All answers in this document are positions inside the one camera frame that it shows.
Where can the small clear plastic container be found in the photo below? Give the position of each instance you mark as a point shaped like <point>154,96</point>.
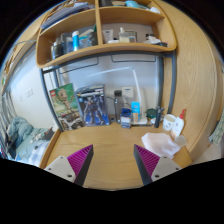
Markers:
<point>181,140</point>

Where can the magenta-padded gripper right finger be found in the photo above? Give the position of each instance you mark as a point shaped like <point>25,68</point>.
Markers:
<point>150,163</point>

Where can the white mug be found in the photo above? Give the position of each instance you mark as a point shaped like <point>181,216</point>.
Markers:
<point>168,122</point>

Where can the bed with blue-green bedding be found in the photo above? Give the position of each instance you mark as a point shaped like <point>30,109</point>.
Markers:
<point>20,133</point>

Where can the clear glass bottle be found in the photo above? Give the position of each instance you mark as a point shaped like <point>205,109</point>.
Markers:
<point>118,106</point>

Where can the white red-pump lotion bottle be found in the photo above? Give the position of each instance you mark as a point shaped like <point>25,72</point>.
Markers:
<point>177,126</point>

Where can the white wall socket box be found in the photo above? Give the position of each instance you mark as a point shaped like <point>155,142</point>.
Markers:
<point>127,92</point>

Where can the small dark blue box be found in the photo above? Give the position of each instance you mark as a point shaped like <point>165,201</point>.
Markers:
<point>125,118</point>

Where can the white desk lamp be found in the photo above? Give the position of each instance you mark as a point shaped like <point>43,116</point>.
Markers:
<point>136,83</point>

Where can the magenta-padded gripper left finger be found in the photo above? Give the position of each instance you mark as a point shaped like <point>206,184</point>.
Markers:
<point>76,163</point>

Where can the wooden shelf unit, grey frame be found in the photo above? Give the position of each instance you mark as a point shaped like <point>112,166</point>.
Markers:
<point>100,48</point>

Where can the pale pink towel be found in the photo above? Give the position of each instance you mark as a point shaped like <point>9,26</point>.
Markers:
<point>160,143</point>

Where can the blue robot model box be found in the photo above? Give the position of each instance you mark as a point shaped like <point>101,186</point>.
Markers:
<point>92,106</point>

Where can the tall light blue box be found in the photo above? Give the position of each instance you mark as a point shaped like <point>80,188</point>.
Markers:
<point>135,111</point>

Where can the dark green round object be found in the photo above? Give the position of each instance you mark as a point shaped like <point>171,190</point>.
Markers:
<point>151,113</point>

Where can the green figure toy box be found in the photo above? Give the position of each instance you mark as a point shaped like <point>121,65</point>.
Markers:
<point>66,106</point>

